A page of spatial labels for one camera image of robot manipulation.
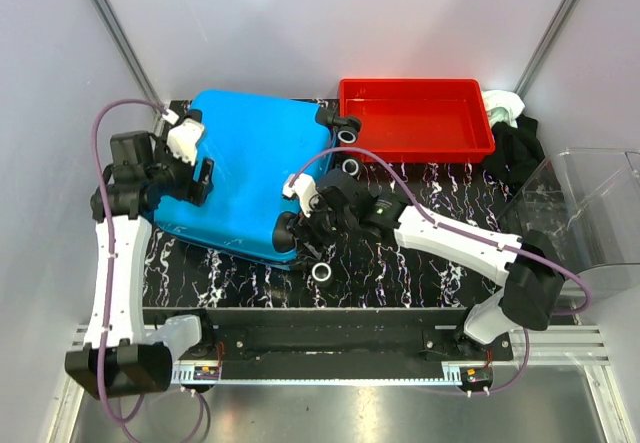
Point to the blue hard-shell suitcase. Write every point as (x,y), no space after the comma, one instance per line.
(256,143)

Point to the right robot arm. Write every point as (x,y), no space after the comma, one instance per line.
(524,268)

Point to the clear plastic container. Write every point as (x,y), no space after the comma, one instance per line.
(586,201)

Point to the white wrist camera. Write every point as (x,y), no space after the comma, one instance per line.
(303,188)
(183,139)

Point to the black cloth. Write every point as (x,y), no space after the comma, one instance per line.
(518,152)

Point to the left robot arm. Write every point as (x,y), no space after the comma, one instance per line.
(119,357)

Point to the red plastic bin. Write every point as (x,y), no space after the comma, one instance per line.
(419,120)

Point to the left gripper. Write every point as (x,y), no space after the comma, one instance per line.
(193,191)

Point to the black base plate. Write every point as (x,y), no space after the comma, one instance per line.
(323,369)

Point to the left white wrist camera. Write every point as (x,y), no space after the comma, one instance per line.
(183,139)

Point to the white cloth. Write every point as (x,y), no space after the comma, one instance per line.
(502,107)

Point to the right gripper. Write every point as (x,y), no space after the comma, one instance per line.
(309,225)

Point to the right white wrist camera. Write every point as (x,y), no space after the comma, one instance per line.
(303,188)

